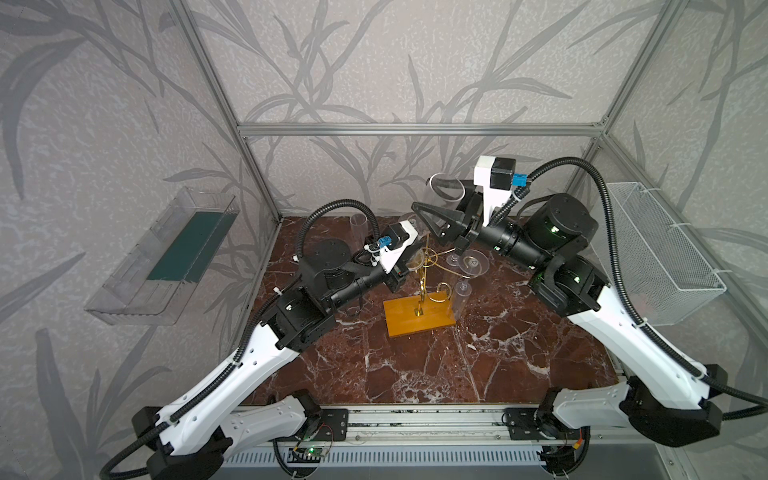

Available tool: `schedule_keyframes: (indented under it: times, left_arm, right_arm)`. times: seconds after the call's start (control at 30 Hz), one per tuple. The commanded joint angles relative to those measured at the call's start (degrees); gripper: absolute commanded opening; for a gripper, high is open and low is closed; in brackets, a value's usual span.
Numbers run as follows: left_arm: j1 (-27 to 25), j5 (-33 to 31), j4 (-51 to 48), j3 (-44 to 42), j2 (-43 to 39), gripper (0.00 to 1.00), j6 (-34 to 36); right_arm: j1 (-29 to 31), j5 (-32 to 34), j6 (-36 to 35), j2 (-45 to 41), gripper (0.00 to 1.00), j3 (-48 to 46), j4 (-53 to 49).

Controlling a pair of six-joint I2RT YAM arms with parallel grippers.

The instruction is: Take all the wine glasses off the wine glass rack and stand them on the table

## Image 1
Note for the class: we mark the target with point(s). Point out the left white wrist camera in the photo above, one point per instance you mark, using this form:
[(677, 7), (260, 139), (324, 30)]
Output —
[(379, 248)]

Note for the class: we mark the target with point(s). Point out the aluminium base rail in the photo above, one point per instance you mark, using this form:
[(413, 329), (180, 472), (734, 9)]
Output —
[(462, 436)]

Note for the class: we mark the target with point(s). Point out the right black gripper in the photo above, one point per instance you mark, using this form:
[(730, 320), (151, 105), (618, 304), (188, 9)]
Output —
[(470, 222)]

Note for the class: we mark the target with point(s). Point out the clear plastic wall bin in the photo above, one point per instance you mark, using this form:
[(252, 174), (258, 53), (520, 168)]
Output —
[(158, 277)]

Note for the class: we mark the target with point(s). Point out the gold wire glass rack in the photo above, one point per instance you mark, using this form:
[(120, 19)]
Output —
[(429, 258)]

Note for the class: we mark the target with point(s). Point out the yellow wooden rack base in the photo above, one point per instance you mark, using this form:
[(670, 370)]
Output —
[(409, 315)]

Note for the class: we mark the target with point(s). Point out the round wine glass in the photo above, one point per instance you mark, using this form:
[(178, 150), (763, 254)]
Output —
[(446, 191)]

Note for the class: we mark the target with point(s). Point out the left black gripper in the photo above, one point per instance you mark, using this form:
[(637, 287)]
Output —
[(395, 274)]

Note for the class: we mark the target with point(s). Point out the clear wine glass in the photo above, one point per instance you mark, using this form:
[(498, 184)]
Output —
[(472, 264), (359, 225), (453, 259)]

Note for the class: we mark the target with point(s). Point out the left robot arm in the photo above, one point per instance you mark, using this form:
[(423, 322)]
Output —
[(192, 437)]

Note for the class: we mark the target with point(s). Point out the green circuit board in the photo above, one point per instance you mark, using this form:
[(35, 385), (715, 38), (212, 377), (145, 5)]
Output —
[(308, 455)]

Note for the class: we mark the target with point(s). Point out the white wire mesh basket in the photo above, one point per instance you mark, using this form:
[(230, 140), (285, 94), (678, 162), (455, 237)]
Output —
[(666, 276)]

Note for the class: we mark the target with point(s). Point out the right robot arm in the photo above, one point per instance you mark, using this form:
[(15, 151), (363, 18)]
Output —
[(660, 399)]

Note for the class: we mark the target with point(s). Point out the aluminium frame struts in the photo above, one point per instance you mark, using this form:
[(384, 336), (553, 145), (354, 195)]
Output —
[(186, 21)]

